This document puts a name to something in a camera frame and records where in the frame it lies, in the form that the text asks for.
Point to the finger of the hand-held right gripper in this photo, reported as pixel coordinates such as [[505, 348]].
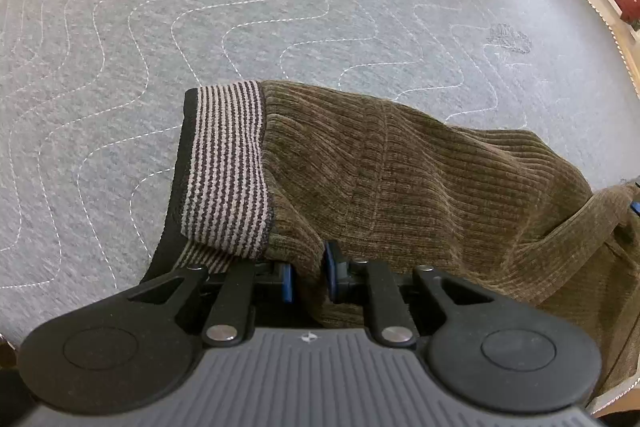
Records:
[[636, 208]]

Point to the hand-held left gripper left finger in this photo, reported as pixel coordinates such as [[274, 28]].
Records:
[[287, 282]]

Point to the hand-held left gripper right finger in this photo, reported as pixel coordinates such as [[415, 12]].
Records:
[[330, 272]]

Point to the grey quilted mattress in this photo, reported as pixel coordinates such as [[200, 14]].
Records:
[[150, 32]]

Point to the wooden bed frame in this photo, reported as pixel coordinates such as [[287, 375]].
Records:
[[631, 62]]

